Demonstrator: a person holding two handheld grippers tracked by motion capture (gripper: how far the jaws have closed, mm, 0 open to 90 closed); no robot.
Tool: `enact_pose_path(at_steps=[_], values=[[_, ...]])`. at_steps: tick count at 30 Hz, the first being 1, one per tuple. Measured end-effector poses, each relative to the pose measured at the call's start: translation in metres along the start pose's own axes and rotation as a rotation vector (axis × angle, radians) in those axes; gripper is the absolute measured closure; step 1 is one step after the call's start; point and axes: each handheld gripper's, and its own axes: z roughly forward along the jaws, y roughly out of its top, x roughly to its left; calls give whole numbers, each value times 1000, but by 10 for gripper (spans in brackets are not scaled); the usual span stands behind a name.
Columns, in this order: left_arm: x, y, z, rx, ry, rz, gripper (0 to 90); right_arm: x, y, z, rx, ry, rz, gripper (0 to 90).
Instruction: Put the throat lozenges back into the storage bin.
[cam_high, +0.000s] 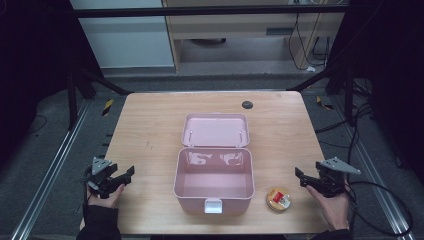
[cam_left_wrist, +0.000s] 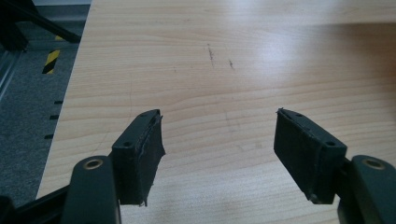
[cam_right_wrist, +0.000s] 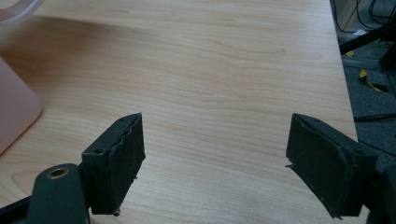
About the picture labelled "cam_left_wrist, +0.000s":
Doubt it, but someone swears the black metal stand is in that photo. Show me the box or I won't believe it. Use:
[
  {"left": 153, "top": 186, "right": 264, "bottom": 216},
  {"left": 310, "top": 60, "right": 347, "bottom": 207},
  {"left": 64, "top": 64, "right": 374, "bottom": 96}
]
[{"left": 0, "top": 0, "right": 82, "bottom": 52}]

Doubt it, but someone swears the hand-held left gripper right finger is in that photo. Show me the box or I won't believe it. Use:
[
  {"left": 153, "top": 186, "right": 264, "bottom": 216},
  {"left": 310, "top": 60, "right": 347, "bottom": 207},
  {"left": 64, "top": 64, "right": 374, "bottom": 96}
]
[{"left": 273, "top": 107, "right": 348, "bottom": 205}]

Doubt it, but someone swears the yellow black striped tape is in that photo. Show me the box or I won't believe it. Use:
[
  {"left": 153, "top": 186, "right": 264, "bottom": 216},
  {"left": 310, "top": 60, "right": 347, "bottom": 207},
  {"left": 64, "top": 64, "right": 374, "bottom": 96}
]
[{"left": 41, "top": 49, "right": 61, "bottom": 75}]

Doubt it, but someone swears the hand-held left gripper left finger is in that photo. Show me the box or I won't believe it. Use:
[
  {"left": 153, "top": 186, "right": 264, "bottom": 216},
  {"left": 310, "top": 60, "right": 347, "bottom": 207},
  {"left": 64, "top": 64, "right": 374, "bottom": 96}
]
[{"left": 111, "top": 108, "right": 166, "bottom": 207}]

